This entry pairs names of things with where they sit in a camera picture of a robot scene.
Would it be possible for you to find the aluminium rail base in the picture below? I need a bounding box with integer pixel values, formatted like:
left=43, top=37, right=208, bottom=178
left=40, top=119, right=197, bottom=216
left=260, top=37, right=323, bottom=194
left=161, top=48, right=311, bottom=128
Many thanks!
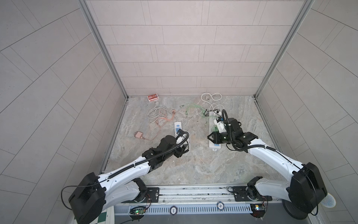
left=111, top=183, right=314, bottom=216

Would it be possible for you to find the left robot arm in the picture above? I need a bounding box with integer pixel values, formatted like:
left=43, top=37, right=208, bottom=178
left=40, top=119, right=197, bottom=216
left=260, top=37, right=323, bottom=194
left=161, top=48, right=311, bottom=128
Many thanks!
left=69, top=129, right=189, bottom=224

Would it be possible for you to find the colourful white power strip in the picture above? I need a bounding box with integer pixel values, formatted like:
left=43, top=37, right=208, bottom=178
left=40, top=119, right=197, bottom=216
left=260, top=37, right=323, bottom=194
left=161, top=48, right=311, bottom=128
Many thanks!
left=208, top=112, right=226, bottom=151

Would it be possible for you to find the white power strip cord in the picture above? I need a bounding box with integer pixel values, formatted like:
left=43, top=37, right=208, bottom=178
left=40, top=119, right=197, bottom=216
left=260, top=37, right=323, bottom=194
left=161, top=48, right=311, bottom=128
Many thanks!
left=200, top=92, right=224, bottom=113

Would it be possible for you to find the pink charger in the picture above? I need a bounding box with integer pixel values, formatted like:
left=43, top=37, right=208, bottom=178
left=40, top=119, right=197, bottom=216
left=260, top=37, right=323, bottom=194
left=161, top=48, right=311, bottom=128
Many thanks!
left=134, top=131, right=143, bottom=139

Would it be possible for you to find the green cable bundle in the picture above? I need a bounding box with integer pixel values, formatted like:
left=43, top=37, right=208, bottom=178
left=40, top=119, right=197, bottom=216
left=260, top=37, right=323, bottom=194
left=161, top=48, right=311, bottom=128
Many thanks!
left=178, top=103, right=210, bottom=118

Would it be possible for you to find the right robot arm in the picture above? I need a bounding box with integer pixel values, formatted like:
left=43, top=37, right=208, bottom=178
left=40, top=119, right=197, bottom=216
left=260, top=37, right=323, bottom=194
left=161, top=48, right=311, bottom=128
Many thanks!
left=208, top=110, right=336, bottom=219

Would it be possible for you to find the green white checkerboard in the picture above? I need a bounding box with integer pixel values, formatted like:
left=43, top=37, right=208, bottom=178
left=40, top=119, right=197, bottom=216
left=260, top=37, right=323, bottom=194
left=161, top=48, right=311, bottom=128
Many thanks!
left=96, top=211, right=115, bottom=224

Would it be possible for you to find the blue white power strip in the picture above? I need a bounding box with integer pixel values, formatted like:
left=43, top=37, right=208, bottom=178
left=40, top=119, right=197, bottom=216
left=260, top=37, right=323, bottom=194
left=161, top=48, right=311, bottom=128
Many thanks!
left=174, top=121, right=182, bottom=137

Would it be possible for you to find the red small box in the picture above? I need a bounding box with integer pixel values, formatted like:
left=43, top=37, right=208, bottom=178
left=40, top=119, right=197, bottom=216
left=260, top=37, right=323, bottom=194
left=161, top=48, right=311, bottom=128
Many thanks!
left=147, top=94, right=159, bottom=102

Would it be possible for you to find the pink cable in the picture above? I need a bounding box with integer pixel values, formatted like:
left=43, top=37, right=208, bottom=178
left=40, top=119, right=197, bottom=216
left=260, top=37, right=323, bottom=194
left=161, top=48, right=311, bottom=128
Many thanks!
left=141, top=108, right=177, bottom=141

